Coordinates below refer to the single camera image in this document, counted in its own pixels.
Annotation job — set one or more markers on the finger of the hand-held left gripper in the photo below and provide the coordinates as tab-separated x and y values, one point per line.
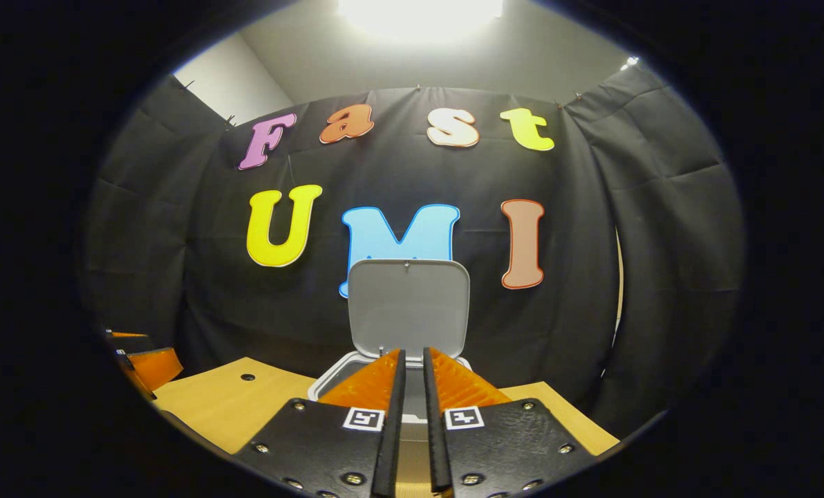
156	366
132	342

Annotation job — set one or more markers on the black backdrop cloth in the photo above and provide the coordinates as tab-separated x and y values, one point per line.
384	173

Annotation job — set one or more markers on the white desktop garbage bin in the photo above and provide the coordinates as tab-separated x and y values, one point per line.
408	311

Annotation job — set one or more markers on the small ceiling light panel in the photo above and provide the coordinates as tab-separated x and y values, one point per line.
630	63

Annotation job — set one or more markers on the wooden desktop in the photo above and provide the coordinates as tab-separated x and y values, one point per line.
232	408

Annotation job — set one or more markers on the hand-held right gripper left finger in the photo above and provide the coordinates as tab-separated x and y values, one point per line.
391	443

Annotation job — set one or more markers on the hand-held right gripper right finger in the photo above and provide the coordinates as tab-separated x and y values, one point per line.
436	443

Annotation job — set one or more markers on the large ceiling light panel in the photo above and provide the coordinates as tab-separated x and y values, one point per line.
419	17

